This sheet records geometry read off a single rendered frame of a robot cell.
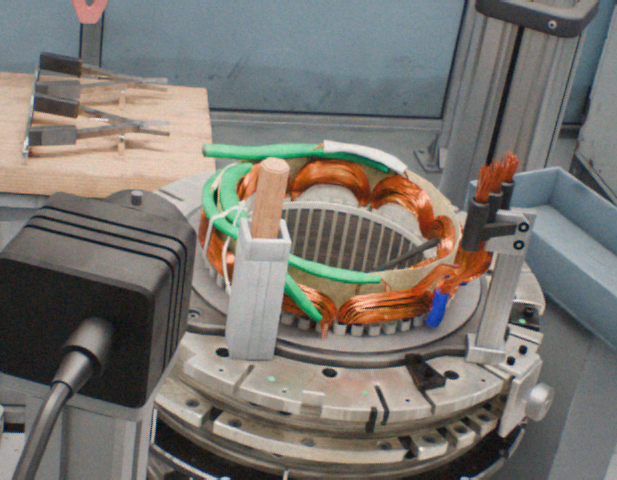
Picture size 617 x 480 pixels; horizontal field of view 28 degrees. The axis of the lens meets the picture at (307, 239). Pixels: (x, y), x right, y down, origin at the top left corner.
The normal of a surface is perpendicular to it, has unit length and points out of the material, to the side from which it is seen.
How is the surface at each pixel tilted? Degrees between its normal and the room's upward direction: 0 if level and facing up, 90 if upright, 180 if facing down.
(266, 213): 93
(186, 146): 0
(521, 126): 90
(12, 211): 90
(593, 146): 89
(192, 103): 0
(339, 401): 0
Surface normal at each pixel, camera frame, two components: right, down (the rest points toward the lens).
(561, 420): -0.85, 0.16
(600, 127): -0.96, 0.00
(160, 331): 0.96, 0.24
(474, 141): -0.42, 0.41
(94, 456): -0.22, 0.47
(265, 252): 0.18, 0.53
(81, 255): 0.15, -0.85
